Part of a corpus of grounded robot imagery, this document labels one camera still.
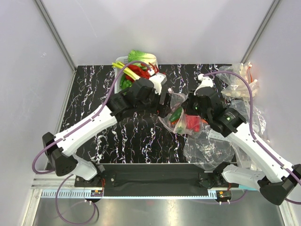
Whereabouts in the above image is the white radish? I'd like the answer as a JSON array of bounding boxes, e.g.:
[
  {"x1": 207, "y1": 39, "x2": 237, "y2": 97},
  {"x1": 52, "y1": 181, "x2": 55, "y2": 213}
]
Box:
[{"x1": 174, "y1": 118, "x2": 187, "y2": 134}]

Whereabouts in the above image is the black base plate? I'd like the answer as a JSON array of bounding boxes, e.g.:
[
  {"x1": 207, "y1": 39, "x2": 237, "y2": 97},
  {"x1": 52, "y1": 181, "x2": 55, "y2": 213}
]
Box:
[{"x1": 75, "y1": 163, "x2": 229, "y2": 198}]

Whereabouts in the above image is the bag of white pieces top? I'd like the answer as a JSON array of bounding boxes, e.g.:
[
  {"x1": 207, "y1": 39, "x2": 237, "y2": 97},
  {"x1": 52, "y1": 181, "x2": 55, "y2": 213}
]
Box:
[{"x1": 216, "y1": 61, "x2": 260, "y2": 102}]

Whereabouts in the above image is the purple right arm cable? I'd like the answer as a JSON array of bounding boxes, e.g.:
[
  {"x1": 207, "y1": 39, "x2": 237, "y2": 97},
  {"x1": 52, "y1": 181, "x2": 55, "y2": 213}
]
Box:
[{"x1": 202, "y1": 70, "x2": 301, "y2": 204}]

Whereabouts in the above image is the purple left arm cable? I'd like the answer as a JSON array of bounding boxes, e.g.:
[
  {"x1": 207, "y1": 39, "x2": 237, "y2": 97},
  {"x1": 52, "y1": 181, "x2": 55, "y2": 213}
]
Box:
[{"x1": 32, "y1": 60, "x2": 151, "y2": 224}]

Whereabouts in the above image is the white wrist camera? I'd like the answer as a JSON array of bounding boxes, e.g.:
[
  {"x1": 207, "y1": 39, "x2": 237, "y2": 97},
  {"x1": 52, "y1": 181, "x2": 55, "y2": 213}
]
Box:
[
  {"x1": 196, "y1": 73, "x2": 214, "y2": 90},
  {"x1": 149, "y1": 73, "x2": 167, "y2": 95}
]

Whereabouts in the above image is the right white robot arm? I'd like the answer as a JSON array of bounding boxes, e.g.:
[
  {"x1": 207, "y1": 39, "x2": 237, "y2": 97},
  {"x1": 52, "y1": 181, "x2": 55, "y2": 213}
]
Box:
[{"x1": 182, "y1": 87, "x2": 301, "y2": 205}]

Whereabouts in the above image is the white plastic basket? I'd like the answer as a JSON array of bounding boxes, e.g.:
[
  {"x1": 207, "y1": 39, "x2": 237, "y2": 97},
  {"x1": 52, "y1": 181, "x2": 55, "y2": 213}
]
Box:
[{"x1": 114, "y1": 56, "x2": 151, "y2": 93}]

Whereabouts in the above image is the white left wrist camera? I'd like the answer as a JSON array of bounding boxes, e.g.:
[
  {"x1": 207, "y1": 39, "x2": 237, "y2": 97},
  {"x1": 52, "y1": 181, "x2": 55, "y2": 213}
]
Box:
[{"x1": 149, "y1": 73, "x2": 167, "y2": 95}]

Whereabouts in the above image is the green white leek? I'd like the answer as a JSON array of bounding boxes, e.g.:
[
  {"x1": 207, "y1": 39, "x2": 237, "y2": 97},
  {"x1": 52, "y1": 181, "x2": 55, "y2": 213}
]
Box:
[{"x1": 112, "y1": 61, "x2": 144, "y2": 81}]

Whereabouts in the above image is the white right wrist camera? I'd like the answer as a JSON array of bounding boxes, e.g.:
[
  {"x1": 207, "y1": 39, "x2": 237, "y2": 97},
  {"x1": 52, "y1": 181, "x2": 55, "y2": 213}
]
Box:
[{"x1": 196, "y1": 73, "x2": 214, "y2": 90}]

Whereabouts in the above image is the red toy lobster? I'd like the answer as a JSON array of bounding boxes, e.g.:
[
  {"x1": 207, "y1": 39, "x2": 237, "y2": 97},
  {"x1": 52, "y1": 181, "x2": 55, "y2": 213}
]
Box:
[{"x1": 128, "y1": 64, "x2": 159, "y2": 79}]

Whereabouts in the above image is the green cucumber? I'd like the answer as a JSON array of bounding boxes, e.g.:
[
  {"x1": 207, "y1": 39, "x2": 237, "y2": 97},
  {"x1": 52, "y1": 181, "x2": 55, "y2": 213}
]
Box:
[{"x1": 169, "y1": 107, "x2": 182, "y2": 122}]

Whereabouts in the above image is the green napa cabbage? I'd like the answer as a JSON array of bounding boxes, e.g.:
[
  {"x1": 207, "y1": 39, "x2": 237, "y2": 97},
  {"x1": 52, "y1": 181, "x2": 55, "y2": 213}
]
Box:
[{"x1": 127, "y1": 50, "x2": 157, "y2": 65}]

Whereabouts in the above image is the clear pink zip bag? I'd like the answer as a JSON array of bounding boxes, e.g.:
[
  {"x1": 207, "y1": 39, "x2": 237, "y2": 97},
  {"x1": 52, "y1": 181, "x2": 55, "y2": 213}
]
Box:
[{"x1": 159, "y1": 88, "x2": 205, "y2": 138}]

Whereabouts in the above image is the clear bag right middle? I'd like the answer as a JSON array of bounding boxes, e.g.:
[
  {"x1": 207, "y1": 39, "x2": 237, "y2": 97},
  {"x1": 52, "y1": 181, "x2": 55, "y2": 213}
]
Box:
[{"x1": 231, "y1": 100, "x2": 267, "y2": 139}]

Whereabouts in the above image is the green bell pepper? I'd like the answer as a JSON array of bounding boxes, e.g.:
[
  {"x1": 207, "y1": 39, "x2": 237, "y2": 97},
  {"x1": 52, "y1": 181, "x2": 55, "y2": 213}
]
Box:
[{"x1": 120, "y1": 74, "x2": 134, "y2": 90}]

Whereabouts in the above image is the red bell pepper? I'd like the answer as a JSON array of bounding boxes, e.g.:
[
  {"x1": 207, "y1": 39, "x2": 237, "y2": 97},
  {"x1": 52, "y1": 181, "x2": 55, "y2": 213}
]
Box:
[{"x1": 185, "y1": 115, "x2": 201, "y2": 132}]

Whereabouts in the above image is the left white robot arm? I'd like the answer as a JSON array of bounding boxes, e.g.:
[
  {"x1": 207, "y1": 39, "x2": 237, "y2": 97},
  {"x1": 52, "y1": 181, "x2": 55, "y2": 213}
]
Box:
[{"x1": 42, "y1": 74, "x2": 171, "y2": 186}]

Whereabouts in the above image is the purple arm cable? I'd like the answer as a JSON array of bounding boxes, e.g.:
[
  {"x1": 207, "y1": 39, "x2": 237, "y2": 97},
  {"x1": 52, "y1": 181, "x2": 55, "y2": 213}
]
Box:
[
  {"x1": 32, "y1": 60, "x2": 151, "y2": 224},
  {"x1": 202, "y1": 70, "x2": 301, "y2": 204}
]

